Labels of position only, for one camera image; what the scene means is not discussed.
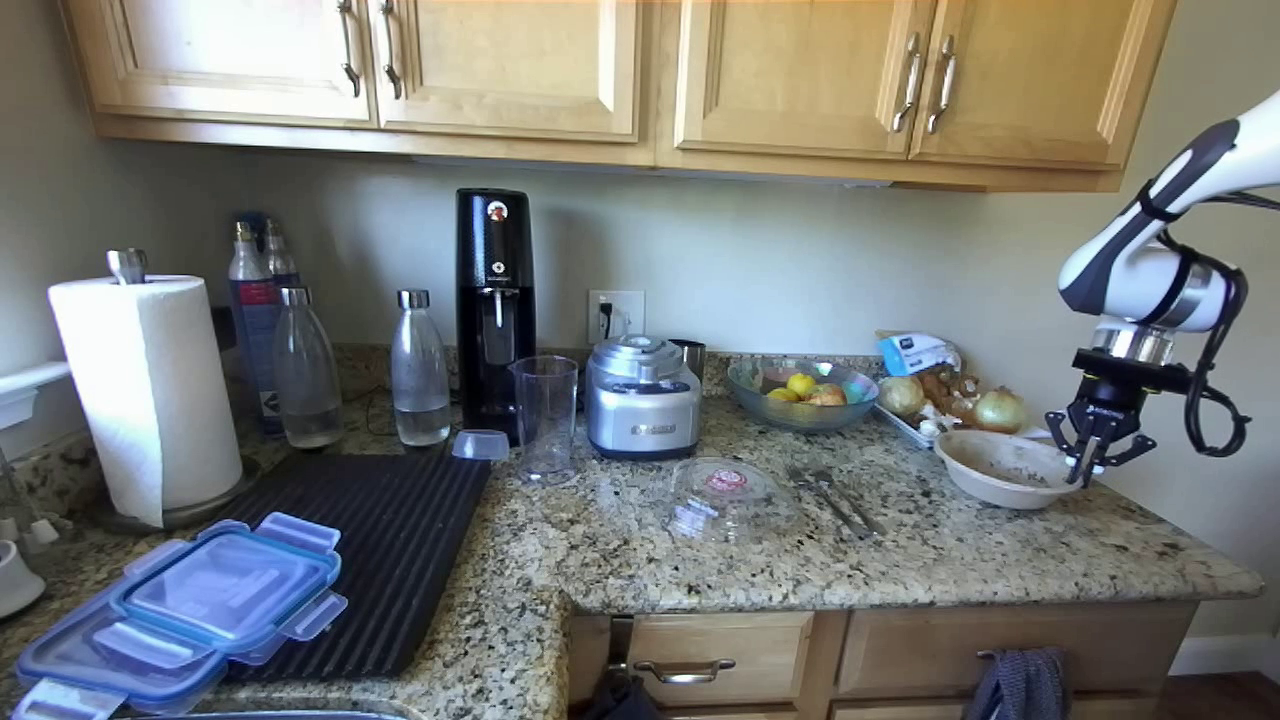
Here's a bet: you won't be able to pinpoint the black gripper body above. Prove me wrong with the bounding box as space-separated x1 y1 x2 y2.
1066 348 1191 440

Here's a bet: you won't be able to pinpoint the white ceramic top bowl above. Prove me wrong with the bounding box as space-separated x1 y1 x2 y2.
937 427 1076 512

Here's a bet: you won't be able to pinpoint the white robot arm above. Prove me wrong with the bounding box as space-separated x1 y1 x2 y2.
1050 91 1280 490

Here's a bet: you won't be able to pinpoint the glass fruit bowl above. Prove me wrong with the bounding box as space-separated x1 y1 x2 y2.
724 358 880 431

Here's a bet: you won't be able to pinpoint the large yellow onion front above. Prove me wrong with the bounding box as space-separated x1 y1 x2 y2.
972 387 1026 431

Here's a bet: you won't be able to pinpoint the white rectangular tray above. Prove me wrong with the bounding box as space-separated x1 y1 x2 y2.
875 405 1051 454

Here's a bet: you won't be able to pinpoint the brown onion back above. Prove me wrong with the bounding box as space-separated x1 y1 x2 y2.
880 377 930 422

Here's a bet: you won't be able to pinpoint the blue white food package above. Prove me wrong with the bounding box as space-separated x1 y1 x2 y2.
875 331 962 377

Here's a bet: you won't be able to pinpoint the blue grey hanging towel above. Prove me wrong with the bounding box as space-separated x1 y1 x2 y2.
964 647 1071 720

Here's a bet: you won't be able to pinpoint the wooden upper cabinets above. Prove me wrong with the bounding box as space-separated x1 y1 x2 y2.
60 0 1175 191

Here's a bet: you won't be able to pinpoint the clear plastic lid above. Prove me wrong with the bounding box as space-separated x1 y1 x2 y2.
670 462 773 544

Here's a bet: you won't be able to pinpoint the silver food processor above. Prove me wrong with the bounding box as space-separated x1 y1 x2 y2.
586 335 699 456

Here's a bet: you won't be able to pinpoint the clear measuring cup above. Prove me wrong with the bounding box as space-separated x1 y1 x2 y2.
514 358 579 486

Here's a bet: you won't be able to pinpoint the black soda maker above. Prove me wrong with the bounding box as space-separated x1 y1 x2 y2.
455 190 536 431

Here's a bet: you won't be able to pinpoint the clear glass bottle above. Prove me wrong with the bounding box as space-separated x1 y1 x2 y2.
391 290 451 450

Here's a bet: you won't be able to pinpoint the black drying mat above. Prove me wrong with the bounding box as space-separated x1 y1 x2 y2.
229 454 494 683

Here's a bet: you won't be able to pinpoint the clear glass carafe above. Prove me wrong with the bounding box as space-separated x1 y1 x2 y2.
272 284 341 454

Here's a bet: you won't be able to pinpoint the dark tinted bottle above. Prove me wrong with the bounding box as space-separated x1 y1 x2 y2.
229 212 299 431

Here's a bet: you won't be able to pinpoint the blue lidded plastic container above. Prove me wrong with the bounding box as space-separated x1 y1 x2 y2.
13 512 348 720

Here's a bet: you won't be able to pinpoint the paper towel roll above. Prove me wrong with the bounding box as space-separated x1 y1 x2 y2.
50 250 245 529

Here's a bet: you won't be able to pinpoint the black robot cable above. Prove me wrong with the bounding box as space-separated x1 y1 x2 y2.
1157 186 1280 462

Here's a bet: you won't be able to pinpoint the white wall outlet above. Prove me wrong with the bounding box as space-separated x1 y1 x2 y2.
586 290 643 339

